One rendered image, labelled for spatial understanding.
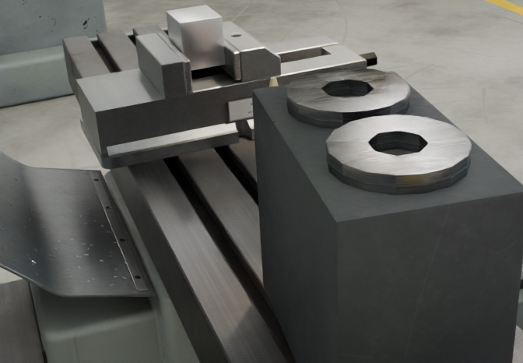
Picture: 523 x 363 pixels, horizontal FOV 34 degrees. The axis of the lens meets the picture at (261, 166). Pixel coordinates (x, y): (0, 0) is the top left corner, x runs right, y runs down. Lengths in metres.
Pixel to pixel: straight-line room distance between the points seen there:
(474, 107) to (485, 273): 3.09
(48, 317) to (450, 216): 0.56
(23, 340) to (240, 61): 0.43
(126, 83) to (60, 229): 0.20
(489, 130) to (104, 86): 2.50
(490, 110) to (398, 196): 3.10
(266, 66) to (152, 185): 0.20
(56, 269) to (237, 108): 0.29
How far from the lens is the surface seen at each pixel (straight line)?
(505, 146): 3.28
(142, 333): 0.94
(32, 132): 3.63
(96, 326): 0.93
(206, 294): 0.75
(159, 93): 1.01
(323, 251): 0.51
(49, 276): 0.89
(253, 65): 1.01
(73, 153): 3.38
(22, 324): 1.11
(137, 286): 0.90
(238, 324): 0.71
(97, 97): 1.02
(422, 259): 0.51
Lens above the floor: 1.37
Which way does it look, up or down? 26 degrees down
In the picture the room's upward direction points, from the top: 3 degrees counter-clockwise
